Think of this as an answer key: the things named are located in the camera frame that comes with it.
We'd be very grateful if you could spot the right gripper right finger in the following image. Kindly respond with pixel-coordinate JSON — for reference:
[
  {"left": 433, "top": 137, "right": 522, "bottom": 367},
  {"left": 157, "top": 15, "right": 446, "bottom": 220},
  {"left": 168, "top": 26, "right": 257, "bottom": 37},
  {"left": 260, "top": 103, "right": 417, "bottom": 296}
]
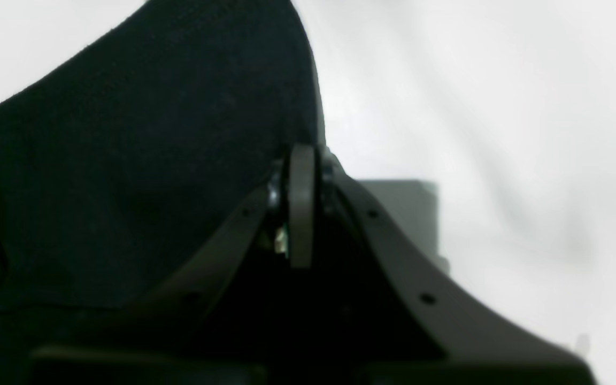
[{"left": 320, "top": 155, "right": 591, "bottom": 375}]

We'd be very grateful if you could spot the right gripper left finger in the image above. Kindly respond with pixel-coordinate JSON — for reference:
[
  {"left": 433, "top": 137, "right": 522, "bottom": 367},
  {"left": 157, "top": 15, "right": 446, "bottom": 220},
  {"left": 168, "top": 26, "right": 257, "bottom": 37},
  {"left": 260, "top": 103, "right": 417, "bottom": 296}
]
[{"left": 142, "top": 144, "right": 317, "bottom": 321}]

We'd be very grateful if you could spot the black T-shirt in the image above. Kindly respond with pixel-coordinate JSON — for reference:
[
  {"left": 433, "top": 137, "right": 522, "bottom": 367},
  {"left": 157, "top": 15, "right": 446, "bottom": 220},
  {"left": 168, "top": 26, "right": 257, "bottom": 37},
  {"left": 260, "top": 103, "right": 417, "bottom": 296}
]
[{"left": 0, "top": 0, "right": 326, "bottom": 385}]

